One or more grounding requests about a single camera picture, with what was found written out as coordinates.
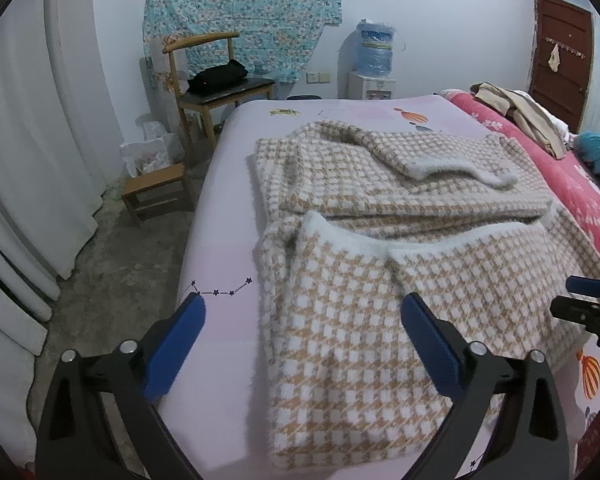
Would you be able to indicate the wooden chair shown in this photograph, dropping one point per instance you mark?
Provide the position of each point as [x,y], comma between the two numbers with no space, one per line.
[215,101]

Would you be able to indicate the white crumpled cloth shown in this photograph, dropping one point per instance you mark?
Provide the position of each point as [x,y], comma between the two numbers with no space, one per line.
[565,129]

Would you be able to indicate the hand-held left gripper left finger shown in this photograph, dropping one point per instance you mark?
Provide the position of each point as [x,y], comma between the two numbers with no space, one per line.
[177,345]

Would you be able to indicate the beige clothes pile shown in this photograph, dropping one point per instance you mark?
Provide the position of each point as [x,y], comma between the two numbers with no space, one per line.
[525,110]

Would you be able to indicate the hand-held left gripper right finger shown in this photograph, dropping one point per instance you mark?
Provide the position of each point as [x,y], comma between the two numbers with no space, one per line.
[432,350]

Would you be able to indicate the teal floral hanging cloth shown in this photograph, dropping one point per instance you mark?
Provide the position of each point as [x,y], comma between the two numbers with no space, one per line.
[240,10]

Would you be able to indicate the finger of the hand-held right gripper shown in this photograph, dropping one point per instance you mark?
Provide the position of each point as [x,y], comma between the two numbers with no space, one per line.
[587,285]
[575,309]

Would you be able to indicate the brown door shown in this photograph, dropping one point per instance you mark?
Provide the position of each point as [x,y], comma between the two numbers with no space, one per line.
[562,60]

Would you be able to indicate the black waste bin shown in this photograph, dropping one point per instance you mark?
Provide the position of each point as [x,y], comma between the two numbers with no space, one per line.
[304,97]

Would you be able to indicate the black bag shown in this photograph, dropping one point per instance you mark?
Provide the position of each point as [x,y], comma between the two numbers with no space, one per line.
[217,77]

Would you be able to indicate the white water dispenser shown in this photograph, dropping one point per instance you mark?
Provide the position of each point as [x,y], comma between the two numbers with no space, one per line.
[370,86]

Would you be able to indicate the blue water jug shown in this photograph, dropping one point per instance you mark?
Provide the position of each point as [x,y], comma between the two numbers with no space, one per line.
[375,50]

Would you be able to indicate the pink floral blanket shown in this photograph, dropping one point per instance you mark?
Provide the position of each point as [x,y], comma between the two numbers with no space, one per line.
[570,190]

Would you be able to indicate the white plastic bag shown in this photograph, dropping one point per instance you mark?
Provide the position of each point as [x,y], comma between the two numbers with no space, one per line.
[147,152]

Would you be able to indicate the bed with lilac printed sheet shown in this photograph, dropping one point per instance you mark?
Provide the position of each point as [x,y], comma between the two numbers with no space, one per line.
[225,220]

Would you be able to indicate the cream cloth on door hook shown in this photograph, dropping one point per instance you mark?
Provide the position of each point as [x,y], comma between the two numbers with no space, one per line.
[554,59]

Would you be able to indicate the small wooden stool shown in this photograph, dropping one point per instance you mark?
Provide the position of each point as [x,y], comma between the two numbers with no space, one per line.
[155,182]

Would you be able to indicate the white curtain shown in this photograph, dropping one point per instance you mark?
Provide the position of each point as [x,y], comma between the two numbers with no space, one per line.
[20,160]

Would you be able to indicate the wall socket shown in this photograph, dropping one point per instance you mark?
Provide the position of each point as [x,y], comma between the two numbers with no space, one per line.
[318,78]

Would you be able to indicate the beige white checked blanket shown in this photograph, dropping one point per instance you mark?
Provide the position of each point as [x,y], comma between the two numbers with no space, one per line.
[380,285]

